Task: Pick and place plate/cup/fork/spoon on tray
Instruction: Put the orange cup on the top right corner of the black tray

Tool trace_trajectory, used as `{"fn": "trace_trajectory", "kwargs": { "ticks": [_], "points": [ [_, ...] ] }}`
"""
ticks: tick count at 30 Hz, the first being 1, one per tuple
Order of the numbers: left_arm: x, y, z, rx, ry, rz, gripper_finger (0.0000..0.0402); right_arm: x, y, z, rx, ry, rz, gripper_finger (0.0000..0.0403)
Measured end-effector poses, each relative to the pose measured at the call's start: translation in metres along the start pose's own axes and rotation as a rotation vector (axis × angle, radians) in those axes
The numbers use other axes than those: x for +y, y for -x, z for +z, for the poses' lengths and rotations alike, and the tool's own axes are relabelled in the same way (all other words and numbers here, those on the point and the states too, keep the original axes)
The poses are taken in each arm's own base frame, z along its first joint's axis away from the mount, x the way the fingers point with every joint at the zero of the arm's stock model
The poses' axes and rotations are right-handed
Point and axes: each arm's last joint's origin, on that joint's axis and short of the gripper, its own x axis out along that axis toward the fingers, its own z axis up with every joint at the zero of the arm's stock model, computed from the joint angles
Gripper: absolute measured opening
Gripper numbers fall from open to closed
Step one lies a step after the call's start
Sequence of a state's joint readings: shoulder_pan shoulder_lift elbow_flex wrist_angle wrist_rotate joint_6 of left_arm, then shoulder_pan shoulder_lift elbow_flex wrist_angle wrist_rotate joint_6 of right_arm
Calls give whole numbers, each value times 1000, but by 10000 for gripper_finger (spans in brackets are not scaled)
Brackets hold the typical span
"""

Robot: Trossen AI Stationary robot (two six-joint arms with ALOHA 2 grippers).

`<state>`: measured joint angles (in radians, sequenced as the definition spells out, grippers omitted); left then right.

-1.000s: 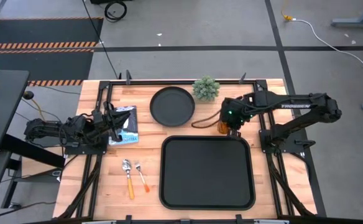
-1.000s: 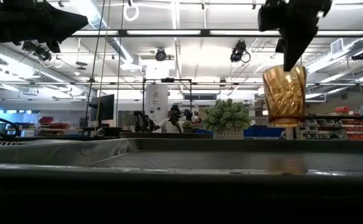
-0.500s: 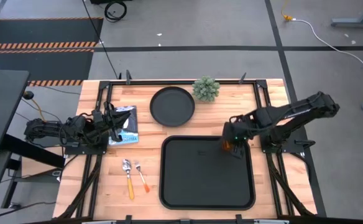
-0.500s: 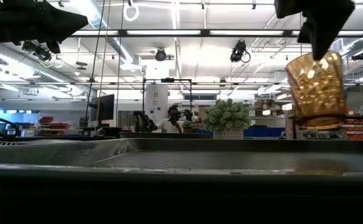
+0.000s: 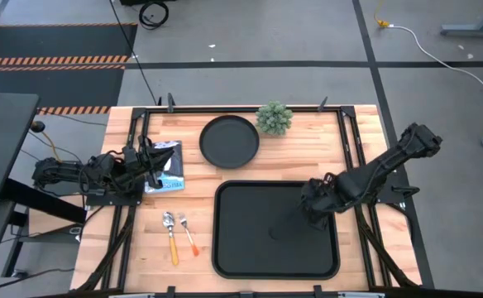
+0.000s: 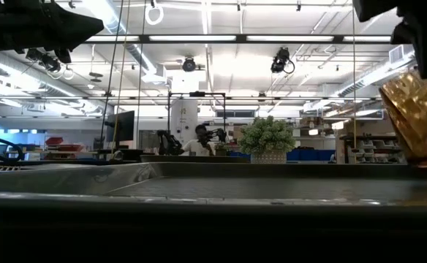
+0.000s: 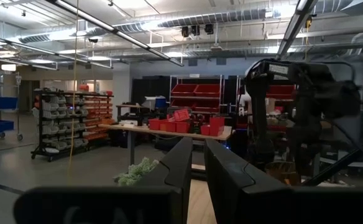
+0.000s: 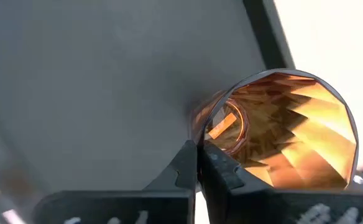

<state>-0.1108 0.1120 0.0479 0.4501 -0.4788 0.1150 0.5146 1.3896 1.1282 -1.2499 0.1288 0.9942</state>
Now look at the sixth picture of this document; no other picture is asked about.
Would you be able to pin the black computer monitor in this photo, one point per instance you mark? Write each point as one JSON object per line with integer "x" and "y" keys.
{"x": 124, "y": 126}

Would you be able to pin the blue storage bins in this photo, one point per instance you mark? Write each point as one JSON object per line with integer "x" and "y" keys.
{"x": 308, "y": 155}

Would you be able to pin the small green potted plant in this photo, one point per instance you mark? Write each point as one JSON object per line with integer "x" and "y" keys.
{"x": 266, "y": 137}

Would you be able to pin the shelf with grey bins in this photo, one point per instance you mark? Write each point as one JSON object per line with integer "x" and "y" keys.
{"x": 374, "y": 138}

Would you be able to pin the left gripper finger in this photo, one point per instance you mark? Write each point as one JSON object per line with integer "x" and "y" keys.
{"x": 71, "y": 27}

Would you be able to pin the red storage bins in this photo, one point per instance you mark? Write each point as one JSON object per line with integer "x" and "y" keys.
{"x": 69, "y": 148}

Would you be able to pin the person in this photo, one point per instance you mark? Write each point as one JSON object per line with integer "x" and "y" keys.
{"x": 197, "y": 147}

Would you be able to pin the amber glass cup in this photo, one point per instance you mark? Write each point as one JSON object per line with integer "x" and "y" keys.
{"x": 418, "y": 120}

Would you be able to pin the black ceiling-mounted camera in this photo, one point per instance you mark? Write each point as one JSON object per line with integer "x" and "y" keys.
{"x": 50, "y": 63}
{"x": 189, "y": 65}
{"x": 280, "y": 62}

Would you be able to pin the black background robot arm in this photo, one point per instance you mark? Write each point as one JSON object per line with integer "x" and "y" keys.
{"x": 217, "y": 134}
{"x": 169, "y": 144}

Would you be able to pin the black rectangular tray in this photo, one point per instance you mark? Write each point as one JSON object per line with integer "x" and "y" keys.
{"x": 213, "y": 190}

